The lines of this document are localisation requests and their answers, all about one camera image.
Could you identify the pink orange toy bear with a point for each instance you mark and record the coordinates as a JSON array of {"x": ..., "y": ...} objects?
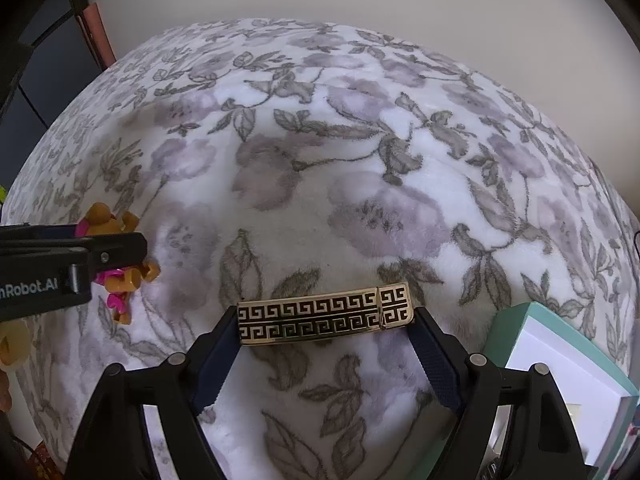
[{"x": 122, "y": 285}]

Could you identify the gold black patterned case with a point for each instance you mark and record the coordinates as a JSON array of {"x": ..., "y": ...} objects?
[{"x": 325, "y": 315}]

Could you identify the teal white shallow box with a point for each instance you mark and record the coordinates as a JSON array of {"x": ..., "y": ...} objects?
[{"x": 575, "y": 375}]

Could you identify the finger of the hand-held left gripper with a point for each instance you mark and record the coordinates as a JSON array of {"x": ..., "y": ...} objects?
[
  {"x": 115, "y": 252},
  {"x": 40, "y": 231}
]

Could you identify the person's left hand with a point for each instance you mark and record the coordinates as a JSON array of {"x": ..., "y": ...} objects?
[{"x": 15, "y": 345}]

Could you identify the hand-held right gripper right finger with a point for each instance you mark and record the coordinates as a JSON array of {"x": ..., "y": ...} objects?
[{"x": 435, "y": 360}]

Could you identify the dark cabinet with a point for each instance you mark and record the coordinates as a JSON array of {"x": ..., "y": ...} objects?
[{"x": 45, "y": 60}]

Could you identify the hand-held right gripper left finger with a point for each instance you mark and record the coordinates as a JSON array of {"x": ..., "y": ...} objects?
[{"x": 215, "y": 360}]

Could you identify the red-brown board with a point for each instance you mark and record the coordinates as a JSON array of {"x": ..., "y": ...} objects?
[{"x": 97, "y": 35}]

